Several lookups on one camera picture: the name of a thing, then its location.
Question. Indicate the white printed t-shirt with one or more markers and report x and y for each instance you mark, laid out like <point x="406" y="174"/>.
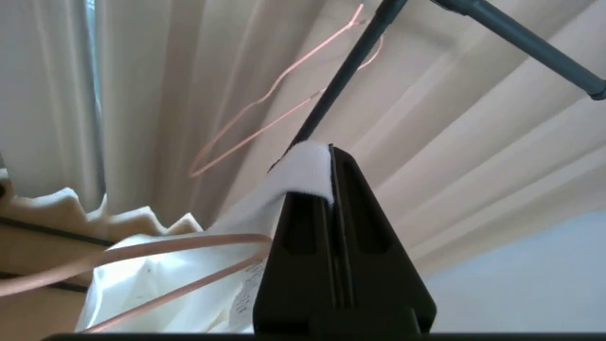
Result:
<point x="189" y="279"/>

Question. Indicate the black clothes rack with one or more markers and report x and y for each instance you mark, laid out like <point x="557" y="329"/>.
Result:
<point x="521" y="40"/>

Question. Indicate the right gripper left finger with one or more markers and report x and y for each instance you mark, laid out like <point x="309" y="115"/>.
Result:
<point x="293" y="284"/>

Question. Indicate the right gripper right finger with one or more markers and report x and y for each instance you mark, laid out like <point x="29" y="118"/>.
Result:
<point x="379" y="284"/>

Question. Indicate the beige curtain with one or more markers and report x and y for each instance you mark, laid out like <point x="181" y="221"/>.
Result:
<point x="473" y="142"/>

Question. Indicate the pink clothes hanger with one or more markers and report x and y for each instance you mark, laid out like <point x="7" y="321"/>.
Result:
<point x="322" y="44"/>
<point x="189" y="241"/>

